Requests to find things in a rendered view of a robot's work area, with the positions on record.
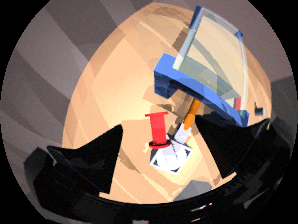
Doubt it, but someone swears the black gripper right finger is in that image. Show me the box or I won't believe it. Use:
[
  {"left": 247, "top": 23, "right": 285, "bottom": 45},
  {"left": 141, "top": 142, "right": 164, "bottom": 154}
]
[{"left": 194, "top": 115, "right": 270, "bottom": 179}]

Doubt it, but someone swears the clear-panelled rack with blue frame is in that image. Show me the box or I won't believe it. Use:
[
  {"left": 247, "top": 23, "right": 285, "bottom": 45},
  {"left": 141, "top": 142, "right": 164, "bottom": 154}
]
[{"left": 160, "top": 4, "right": 250, "bottom": 123}]

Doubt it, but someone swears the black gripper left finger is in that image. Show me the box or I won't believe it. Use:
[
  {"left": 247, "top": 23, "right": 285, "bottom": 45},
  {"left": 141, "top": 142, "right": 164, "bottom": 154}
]
[{"left": 47, "top": 124, "right": 124, "bottom": 194}]

